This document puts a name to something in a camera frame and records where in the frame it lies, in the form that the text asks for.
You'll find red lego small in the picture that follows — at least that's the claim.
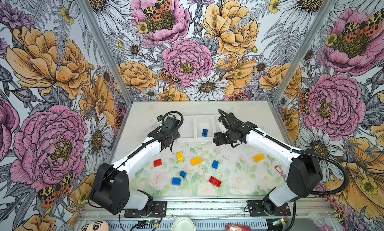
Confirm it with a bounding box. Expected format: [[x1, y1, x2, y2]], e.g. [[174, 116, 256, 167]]
[[154, 159, 163, 168]]

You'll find white three-compartment tray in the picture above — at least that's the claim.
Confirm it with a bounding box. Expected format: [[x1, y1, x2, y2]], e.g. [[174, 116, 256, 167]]
[[176, 114, 225, 143]]

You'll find blue lego long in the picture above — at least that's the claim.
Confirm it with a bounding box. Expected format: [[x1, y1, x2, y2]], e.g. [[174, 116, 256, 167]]
[[202, 129, 208, 137]]

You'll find yellow lego long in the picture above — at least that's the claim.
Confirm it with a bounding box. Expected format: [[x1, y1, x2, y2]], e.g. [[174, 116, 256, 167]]
[[253, 154, 265, 163], [191, 157, 203, 166]]

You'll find blue lego small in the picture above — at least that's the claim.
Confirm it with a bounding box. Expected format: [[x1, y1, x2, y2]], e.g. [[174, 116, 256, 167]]
[[180, 171, 187, 178], [212, 160, 219, 169]]

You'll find red lego long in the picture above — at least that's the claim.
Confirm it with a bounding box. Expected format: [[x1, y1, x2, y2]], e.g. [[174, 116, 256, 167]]
[[209, 176, 222, 188]]

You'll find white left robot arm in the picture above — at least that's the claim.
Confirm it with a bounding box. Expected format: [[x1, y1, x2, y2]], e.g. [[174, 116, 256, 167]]
[[88, 111, 184, 216]]

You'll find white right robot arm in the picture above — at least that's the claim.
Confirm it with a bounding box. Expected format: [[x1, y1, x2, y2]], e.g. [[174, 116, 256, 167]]
[[213, 109, 350, 216]]

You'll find yellow lego small centre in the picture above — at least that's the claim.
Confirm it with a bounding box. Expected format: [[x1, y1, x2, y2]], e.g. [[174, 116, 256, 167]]
[[176, 152, 185, 163]]

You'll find blue lego lower left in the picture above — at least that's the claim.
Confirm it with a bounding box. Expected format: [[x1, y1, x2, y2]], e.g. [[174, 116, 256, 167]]
[[172, 177, 181, 186]]

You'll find red key tag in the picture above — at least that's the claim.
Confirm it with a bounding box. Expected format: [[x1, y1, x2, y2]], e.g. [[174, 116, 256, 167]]
[[275, 166, 284, 174]]

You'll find green circuit board left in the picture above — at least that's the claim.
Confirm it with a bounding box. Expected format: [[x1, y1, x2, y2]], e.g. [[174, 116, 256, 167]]
[[138, 219, 160, 227]]

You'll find green circuit board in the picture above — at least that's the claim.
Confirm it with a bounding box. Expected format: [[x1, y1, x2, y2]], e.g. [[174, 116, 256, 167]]
[[272, 218, 286, 226], [138, 219, 160, 227]]

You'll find white round cup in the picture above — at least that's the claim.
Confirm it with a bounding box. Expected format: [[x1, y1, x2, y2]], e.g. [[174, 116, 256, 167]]
[[171, 217, 196, 231]]

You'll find red packet at bottom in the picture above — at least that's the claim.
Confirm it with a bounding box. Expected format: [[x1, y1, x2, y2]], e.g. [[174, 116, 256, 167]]
[[226, 224, 251, 231]]

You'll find green circuit board right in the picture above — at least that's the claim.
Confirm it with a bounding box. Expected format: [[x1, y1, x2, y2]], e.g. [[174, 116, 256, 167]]
[[272, 218, 286, 226]]

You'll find cartoon face toy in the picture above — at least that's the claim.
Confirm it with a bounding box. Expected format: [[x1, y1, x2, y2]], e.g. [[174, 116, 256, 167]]
[[80, 221, 109, 231]]

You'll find clear plastic bottle pink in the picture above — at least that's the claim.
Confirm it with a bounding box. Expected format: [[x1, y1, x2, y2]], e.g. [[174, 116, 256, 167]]
[[308, 212, 333, 231]]

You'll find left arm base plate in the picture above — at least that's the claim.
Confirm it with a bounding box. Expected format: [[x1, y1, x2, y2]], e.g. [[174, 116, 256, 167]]
[[124, 201, 168, 218]]

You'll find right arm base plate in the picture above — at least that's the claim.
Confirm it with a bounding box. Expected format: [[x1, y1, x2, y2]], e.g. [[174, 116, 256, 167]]
[[246, 200, 291, 217]]

